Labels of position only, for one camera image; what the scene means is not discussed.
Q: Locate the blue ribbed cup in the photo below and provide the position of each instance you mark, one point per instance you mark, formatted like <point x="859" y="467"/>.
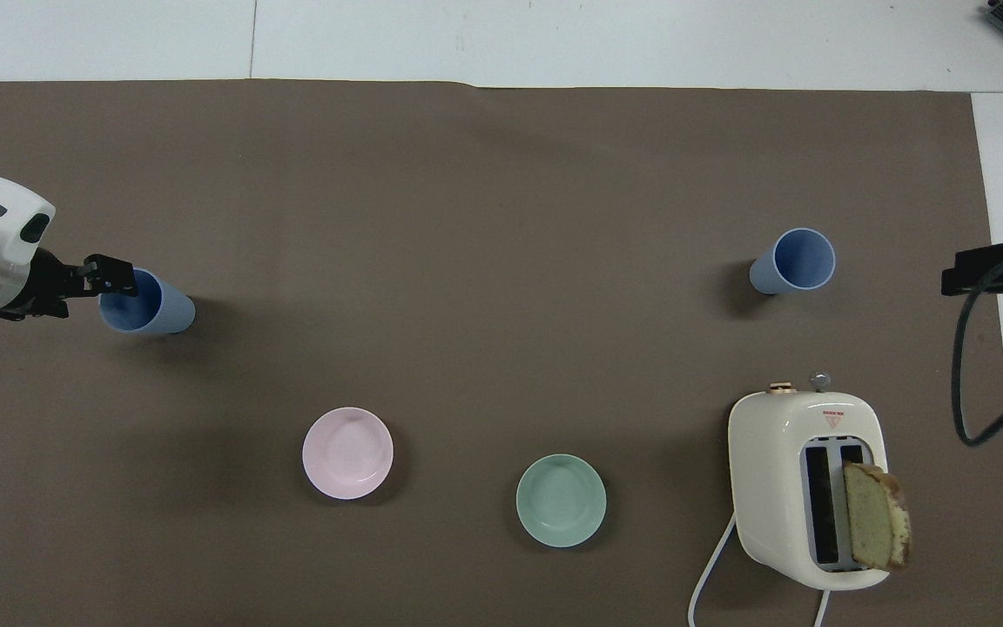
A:
<point x="158" y="312"/>
<point x="802" y="259"/>

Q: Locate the pink bowl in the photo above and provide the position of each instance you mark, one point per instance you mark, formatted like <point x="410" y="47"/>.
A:
<point x="347" y="453"/>

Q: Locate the slice of bread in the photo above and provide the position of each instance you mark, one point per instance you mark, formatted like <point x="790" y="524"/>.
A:
<point x="874" y="518"/>

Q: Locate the green bowl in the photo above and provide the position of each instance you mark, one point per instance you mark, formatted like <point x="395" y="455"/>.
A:
<point x="561" y="501"/>

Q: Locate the cream toaster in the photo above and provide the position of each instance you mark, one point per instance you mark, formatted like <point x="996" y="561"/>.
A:
<point x="767" y="470"/>

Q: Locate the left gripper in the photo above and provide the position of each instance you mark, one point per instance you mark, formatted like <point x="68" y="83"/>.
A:
<point x="49" y="283"/>

